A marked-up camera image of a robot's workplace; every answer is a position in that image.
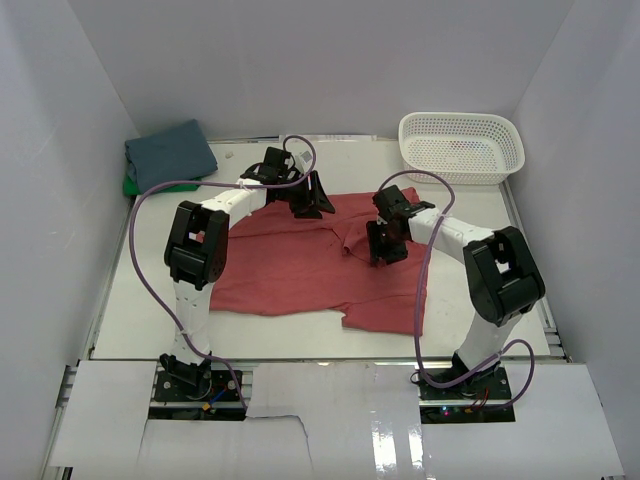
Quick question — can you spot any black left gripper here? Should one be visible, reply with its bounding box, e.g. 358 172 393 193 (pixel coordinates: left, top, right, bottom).
277 170 335 220

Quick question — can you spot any red t shirt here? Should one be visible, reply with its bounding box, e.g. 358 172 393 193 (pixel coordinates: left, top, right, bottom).
210 193 426 335

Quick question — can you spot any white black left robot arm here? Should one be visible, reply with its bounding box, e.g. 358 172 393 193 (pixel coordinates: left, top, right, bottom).
160 147 335 400

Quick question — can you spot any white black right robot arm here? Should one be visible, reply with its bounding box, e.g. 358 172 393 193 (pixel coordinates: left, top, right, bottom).
366 185 546 399

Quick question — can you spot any white perforated plastic basket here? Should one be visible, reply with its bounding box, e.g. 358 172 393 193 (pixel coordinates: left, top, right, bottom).
398 112 525 186

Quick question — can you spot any folded blue t shirt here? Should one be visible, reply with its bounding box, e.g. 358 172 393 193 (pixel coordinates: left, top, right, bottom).
125 119 218 190

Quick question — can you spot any folded green t shirt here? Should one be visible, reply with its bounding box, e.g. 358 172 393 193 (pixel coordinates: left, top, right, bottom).
122 175 203 197

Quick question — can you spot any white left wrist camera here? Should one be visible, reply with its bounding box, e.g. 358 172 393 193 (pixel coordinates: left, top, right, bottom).
294 150 314 171

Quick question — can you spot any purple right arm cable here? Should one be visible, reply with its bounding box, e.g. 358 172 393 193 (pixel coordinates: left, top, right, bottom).
382 169 536 414

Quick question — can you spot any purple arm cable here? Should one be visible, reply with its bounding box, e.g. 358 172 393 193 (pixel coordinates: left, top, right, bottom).
128 134 319 411
382 169 536 414

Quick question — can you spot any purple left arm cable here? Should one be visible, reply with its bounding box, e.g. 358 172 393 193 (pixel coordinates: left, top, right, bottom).
128 134 319 411

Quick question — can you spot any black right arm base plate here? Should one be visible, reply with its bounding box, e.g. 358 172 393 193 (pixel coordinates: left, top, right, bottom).
410 367 516 425

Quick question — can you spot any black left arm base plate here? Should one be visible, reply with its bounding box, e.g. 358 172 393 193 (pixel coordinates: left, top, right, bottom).
148 369 246 421

